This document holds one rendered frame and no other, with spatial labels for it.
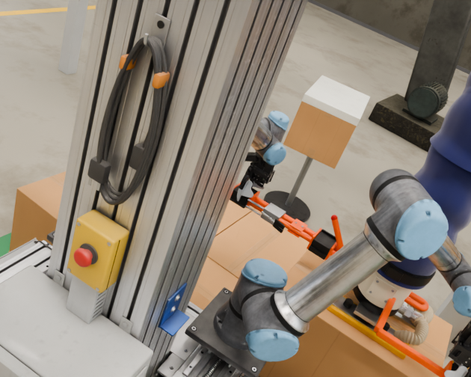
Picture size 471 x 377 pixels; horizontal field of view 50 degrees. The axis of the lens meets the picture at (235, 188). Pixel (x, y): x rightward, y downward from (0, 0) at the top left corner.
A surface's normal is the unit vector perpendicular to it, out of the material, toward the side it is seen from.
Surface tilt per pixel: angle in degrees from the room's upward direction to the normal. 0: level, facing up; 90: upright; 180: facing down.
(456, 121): 100
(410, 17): 90
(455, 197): 77
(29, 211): 90
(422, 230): 83
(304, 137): 90
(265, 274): 7
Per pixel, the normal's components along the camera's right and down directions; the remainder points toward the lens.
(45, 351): 0.32, -0.80
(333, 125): -0.34, 0.40
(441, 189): -0.62, -0.04
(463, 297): -0.94, -0.18
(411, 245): 0.23, 0.47
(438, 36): -0.55, 0.28
